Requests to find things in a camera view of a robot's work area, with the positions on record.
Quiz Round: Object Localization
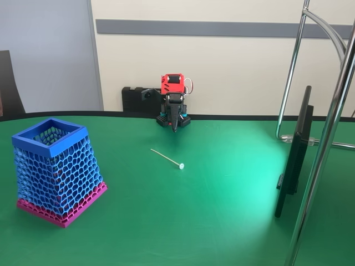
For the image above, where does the thin white stick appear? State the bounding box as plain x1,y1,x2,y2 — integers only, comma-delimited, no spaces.
150,149,185,171

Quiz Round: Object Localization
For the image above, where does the blue and pink mesh basket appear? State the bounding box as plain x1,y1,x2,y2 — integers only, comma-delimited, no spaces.
11,117,108,229

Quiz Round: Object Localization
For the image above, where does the black plastic tool case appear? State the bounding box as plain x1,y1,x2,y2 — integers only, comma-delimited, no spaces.
121,86,163,113

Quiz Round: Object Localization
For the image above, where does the green cloth with black rim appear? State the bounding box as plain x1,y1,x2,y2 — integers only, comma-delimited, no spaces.
0,110,355,266

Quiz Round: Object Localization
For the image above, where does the clear plastic clip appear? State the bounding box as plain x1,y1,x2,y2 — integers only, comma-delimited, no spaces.
280,134,317,147

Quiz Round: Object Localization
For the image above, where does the black LED light panel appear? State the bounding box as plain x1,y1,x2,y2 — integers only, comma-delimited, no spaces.
274,85,315,219

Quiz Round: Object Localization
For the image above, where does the chrome tube stand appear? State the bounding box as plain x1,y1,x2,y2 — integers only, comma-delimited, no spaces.
275,0,355,266

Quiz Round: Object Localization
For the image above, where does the dark chair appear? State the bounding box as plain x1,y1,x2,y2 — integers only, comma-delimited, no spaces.
0,50,26,116

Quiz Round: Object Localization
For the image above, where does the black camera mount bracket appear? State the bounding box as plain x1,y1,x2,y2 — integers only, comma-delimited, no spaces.
141,88,162,102

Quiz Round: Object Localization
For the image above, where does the grey wall rail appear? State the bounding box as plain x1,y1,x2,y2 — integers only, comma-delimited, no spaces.
95,18,354,39

